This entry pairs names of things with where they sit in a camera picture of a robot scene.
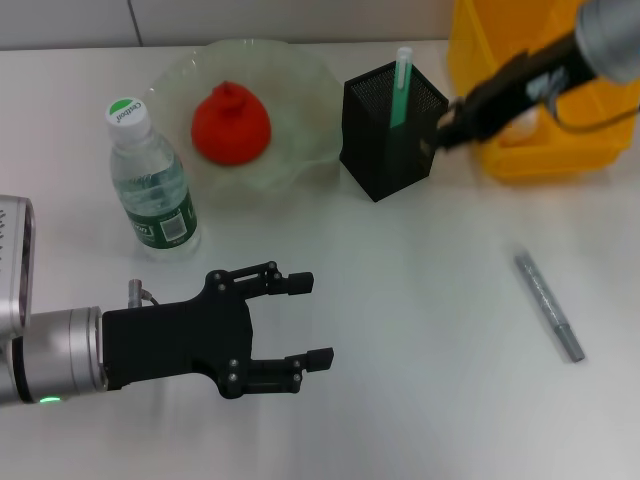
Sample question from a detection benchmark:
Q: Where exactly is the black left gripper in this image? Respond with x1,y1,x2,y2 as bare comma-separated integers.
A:
101,260,335,400

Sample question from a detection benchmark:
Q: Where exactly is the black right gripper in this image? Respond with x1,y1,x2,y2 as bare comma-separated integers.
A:
434,30,599,153

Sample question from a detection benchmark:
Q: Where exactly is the green utility knife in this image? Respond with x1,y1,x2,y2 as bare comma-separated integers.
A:
387,46,416,130

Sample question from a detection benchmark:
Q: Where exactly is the grey marker pen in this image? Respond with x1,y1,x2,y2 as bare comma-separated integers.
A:
513,252,587,364

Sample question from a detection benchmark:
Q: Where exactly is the clear green-label water bottle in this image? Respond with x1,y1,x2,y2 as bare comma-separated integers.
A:
103,98,202,265

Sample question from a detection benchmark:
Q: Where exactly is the black mesh pen holder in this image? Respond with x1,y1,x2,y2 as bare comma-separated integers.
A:
339,60,450,203

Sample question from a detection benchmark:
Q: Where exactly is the green glass fruit plate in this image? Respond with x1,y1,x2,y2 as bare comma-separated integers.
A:
144,38,347,212

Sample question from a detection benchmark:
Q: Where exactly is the yellow plastic storage bin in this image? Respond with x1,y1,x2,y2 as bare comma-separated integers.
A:
446,0,634,182

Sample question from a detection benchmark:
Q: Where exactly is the right wrist cable with plugs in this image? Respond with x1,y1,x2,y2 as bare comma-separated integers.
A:
546,92,640,134

